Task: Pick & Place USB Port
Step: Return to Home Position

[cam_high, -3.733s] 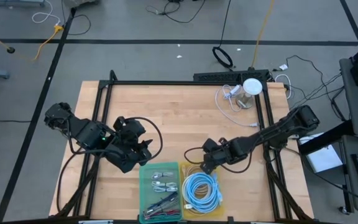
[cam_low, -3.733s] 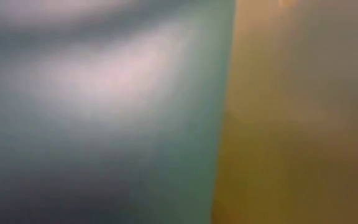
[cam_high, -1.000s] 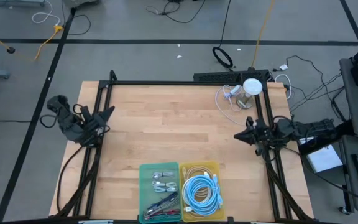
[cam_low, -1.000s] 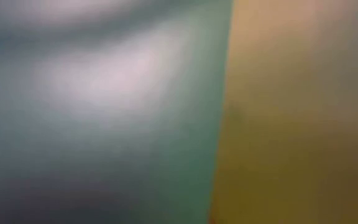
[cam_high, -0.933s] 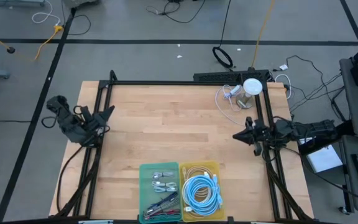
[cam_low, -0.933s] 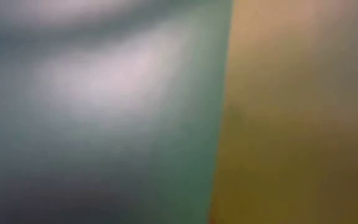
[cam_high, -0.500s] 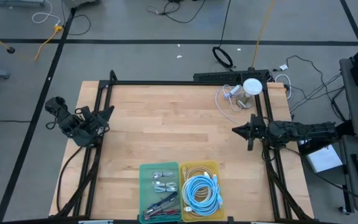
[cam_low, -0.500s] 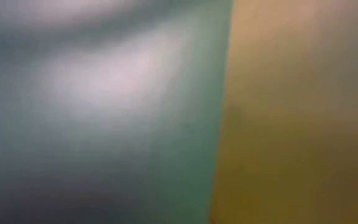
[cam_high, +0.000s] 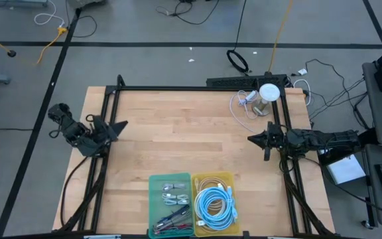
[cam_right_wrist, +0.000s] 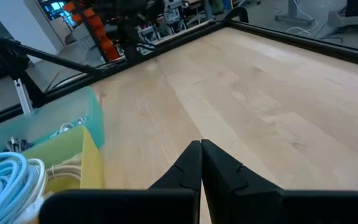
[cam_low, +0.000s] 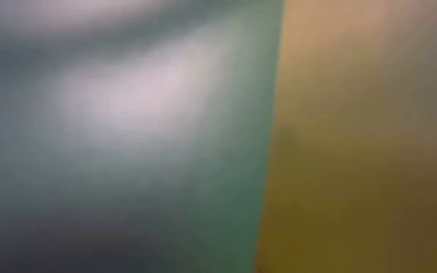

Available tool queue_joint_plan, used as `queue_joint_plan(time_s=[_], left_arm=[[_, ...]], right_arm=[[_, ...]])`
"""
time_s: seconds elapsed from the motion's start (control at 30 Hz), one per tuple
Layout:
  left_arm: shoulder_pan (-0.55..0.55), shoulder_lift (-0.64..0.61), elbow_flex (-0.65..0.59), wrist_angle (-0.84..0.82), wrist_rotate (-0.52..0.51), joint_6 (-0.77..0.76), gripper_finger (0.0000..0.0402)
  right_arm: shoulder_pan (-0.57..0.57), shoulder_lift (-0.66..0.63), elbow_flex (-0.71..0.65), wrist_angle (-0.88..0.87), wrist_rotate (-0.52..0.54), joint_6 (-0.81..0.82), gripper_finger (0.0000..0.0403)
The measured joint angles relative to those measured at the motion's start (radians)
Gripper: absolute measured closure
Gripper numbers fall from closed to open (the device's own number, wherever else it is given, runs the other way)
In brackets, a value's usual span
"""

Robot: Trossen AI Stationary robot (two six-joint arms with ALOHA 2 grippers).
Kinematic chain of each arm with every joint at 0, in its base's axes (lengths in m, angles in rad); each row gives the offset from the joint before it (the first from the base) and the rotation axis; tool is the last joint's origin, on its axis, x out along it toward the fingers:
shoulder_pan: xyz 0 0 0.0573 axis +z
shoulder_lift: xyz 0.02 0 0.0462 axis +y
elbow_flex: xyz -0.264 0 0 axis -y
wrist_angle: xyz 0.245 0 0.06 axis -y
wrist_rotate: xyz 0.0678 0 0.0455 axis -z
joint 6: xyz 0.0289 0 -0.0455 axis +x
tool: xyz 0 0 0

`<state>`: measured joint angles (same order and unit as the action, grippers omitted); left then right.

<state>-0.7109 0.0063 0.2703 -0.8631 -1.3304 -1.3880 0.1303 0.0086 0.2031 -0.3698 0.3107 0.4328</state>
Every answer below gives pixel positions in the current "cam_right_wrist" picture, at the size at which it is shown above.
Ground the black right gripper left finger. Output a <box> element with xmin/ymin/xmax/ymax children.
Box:
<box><xmin>149</xmin><ymin>140</ymin><xmax>203</xmax><ymax>191</ymax></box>

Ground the beige cable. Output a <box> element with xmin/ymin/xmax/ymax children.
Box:
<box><xmin>47</xmin><ymin>161</ymin><xmax>83</xmax><ymax>187</ymax></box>

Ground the black aluminium table frame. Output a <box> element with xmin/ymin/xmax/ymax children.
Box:
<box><xmin>0</xmin><ymin>6</ymin><xmax>358</xmax><ymax>131</ymax></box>

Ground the white floor cord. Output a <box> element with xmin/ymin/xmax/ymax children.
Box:
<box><xmin>286</xmin><ymin>0</ymin><xmax>319</xmax><ymax>37</ymax></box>

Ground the lit monitor screen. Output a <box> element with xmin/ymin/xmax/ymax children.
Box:
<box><xmin>39</xmin><ymin>0</ymin><xmax>74</xmax><ymax>19</ymax></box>

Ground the orange machine part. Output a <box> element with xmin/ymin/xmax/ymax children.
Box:
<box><xmin>62</xmin><ymin>0</ymin><xmax>121</xmax><ymax>62</ymax></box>

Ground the white frame bracket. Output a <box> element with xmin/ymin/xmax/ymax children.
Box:
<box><xmin>13</xmin><ymin>78</ymin><xmax>34</xmax><ymax>116</ymax></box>

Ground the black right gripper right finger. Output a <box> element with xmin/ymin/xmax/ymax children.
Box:
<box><xmin>201</xmin><ymin>139</ymin><xmax>284</xmax><ymax>224</ymax></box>

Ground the yellow translucent plastic bin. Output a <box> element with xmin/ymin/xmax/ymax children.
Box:
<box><xmin>22</xmin><ymin>125</ymin><xmax>105</xmax><ymax>195</ymax></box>

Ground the black thin floor cable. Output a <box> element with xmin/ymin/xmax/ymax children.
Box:
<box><xmin>318</xmin><ymin>35</ymin><xmax>344</xmax><ymax>44</ymax></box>

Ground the white HDMI cable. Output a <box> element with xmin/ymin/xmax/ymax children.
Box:
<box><xmin>14</xmin><ymin>157</ymin><xmax>48</xmax><ymax>224</ymax></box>

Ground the black-white braided cable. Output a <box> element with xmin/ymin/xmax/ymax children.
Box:
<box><xmin>4</xmin><ymin>136</ymin><xmax>34</xmax><ymax>153</ymax></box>

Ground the grey cable with black tie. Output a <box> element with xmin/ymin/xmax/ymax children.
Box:
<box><xmin>50</xmin><ymin>117</ymin><xmax>86</xmax><ymax>138</ymax></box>

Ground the green translucent plastic bin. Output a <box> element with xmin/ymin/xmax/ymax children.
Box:
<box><xmin>0</xmin><ymin>86</ymin><xmax>106</xmax><ymax>159</ymax></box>

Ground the grey furniture foot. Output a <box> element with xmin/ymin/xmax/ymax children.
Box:
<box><xmin>274</xmin><ymin>0</ymin><xmax>316</xmax><ymax>26</ymax></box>

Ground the light blue cable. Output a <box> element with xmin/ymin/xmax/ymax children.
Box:
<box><xmin>0</xmin><ymin>151</ymin><xmax>30</xmax><ymax>224</ymax></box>

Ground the grey floor equipment base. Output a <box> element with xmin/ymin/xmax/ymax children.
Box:
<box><xmin>327</xmin><ymin>0</ymin><xmax>358</xmax><ymax>29</ymax></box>

